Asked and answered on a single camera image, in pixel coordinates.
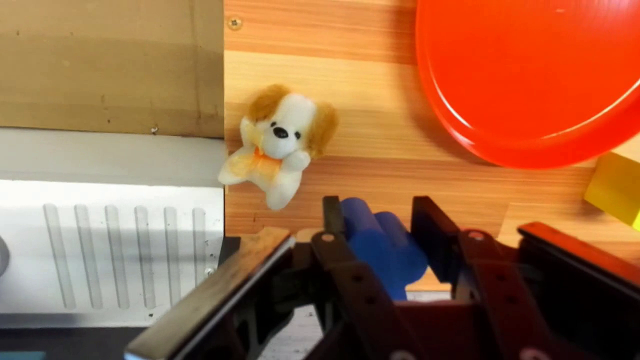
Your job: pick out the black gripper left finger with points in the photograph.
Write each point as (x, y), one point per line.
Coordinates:
(358, 318)

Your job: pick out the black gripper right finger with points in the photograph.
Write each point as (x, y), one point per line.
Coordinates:
(487, 287)

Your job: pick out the blue block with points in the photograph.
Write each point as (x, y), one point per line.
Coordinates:
(383, 243)

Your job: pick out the yellow block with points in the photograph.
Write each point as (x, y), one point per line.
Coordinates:
(614, 189)

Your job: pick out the orange plate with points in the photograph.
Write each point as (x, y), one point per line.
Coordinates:
(533, 83)

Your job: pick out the small plush dog toy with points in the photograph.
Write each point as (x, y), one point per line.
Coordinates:
(280, 134)

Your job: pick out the white toy sink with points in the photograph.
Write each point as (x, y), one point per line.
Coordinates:
(110, 138)

